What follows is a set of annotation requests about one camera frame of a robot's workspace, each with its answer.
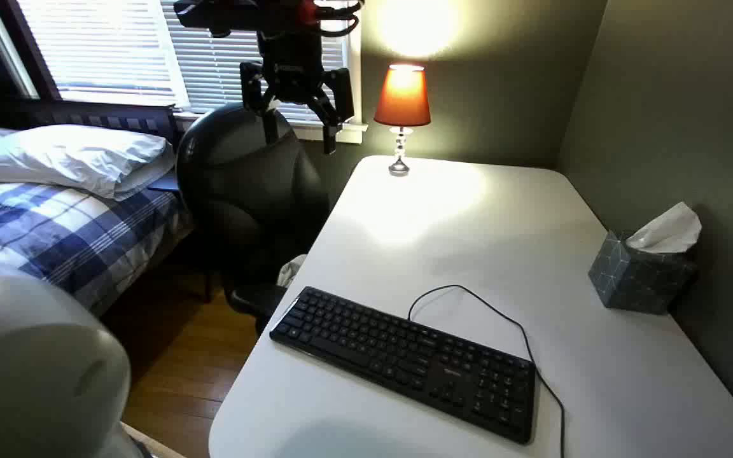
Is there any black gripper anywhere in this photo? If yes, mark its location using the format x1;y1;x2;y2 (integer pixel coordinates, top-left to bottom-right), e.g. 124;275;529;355
240;23;357;157

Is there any black computer keyboard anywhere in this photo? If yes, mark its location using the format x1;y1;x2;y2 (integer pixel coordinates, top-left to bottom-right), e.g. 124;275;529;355
267;286;539;448

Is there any white window blind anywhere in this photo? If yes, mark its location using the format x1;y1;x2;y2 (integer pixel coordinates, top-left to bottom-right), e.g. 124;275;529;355
161;0;362;129
16;0;192;109

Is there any black office chair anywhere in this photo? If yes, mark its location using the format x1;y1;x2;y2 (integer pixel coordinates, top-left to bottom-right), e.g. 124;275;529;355
173;101;332;330

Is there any orange shade table lamp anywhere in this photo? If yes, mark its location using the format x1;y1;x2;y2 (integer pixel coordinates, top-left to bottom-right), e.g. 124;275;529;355
373;60;432;177

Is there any white plastic bag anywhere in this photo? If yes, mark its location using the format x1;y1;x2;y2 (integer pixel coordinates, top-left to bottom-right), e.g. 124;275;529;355
276;251;310;296

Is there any white pillow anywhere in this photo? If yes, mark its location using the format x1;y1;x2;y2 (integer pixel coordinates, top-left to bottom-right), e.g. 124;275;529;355
0;123;178;203

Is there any blue plaid bed blanket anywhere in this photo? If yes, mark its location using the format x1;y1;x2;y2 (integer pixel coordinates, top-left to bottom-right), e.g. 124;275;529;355
0;172;188;315

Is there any teal tissue box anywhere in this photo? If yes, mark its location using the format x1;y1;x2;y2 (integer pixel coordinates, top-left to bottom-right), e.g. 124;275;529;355
585;199;705;319

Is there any black keyboard cable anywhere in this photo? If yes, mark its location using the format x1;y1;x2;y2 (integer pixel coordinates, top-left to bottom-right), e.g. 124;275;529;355
406;283;571;458

